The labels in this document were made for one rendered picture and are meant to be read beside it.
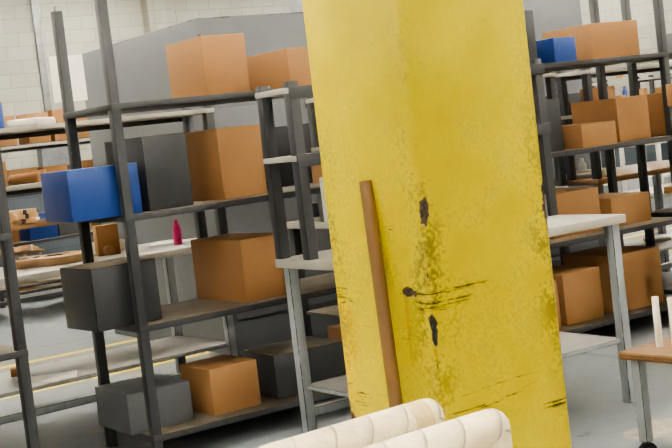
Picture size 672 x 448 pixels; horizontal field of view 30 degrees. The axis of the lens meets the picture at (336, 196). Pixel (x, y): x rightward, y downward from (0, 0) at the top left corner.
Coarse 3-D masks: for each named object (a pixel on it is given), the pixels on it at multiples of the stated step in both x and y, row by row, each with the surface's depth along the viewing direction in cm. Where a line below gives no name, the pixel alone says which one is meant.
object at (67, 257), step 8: (32, 256) 712; (40, 256) 704; (48, 256) 696; (56, 256) 689; (64, 256) 685; (72, 256) 687; (80, 256) 692; (16, 264) 685; (24, 264) 687; (32, 264) 688; (40, 264) 687; (48, 264) 685; (56, 264) 684
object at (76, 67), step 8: (56, 8) 760; (72, 56) 764; (80, 56) 767; (56, 64) 759; (72, 64) 764; (80, 64) 767; (56, 72) 759; (72, 72) 764; (80, 72) 767; (56, 80) 758; (72, 80) 764; (80, 80) 767; (56, 88) 758; (72, 88) 764; (80, 88) 767; (56, 96) 758; (80, 96) 767; (80, 152) 766
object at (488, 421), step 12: (456, 420) 101; (468, 420) 101; (480, 420) 102; (492, 420) 102; (504, 420) 103; (420, 432) 99; (432, 432) 99; (444, 432) 99; (456, 432) 100; (468, 432) 100; (480, 432) 101; (492, 432) 102; (372, 444) 97; (384, 444) 96; (396, 444) 97; (408, 444) 97; (420, 444) 97; (432, 444) 98; (444, 444) 98; (456, 444) 99; (468, 444) 100; (480, 444) 101; (492, 444) 102
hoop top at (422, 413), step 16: (416, 400) 110; (432, 400) 110; (368, 416) 106; (384, 416) 106; (400, 416) 107; (416, 416) 108; (432, 416) 109; (320, 432) 103; (336, 432) 103; (352, 432) 104; (368, 432) 104; (384, 432) 105; (400, 432) 106
